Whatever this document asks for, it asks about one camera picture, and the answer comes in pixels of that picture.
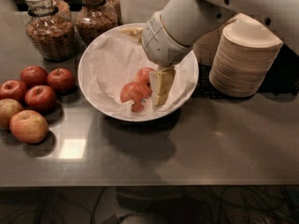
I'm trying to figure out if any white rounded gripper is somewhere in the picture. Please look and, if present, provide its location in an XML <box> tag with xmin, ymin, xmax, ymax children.
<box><xmin>119</xmin><ymin>11</ymin><xmax>192</xmax><ymax>107</ymax></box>

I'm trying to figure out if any white box left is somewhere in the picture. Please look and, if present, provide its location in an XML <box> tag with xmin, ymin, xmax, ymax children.
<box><xmin>121</xmin><ymin>0</ymin><xmax>169</xmax><ymax>24</ymax></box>

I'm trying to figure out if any yellow-red apple front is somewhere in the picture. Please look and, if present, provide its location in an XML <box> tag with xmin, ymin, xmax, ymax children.
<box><xmin>9</xmin><ymin>110</ymin><xmax>49</xmax><ymax>144</ymax></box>

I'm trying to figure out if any front stack of paper bowls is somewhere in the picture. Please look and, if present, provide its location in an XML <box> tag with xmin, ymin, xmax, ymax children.
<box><xmin>209</xmin><ymin>14</ymin><xmax>283</xmax><ymax>98</ymax></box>

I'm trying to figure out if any stack of paper bowls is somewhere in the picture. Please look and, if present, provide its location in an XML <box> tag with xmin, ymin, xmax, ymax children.
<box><xmin>193</xmin><ymin>19</ymin><xmax>236</xmax><ymax>66</ymax></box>
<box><xmin>209</xmin><ymin>14</ymin><xmax>283</xmax><ymax>98</ymax></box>

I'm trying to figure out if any rear stack of paper bowls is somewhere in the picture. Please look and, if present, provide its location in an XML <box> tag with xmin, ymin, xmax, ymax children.
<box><xmin>193</xmin><ymin>19</ymin><xmax>236</xmax><ymax>66</ymax></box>

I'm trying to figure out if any large white bowl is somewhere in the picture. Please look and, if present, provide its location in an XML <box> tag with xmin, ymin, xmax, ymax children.
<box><xmin>78</xmin><ymin>22</ymin><xmax>200</xmax><ymax>122</ymax></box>

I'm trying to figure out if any white paper liner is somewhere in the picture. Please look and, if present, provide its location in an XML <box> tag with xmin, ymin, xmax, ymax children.
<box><xmin>84</xmin><ymin>31</ymin><xmax>197</xmax><ymax>117</ymax></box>

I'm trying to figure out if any yellowish apple left edge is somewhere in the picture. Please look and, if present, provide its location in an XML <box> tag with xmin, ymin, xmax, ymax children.
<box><xmin>0</xmin><ymin>98</ymin><xmax>23</xmax><ymax>130</ymax></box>

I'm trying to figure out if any red apple with sticker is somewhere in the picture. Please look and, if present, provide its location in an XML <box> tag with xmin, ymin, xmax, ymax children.
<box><xmin>120</xmin><ymin>81</ymin><xmax>151</xmax><ymax>113</ymax></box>

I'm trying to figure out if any front glass granola jar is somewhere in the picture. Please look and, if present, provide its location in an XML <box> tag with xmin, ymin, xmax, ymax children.
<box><xmin>24</xmin><ymin>0</ymin><xmax>75</xmax><ymax>62</ymax></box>

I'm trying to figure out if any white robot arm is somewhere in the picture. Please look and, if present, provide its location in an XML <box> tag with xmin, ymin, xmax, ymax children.
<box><xmin>136</xmin><ymin>0</ymin><xmax>299</xmax><ymax>98</ymax></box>

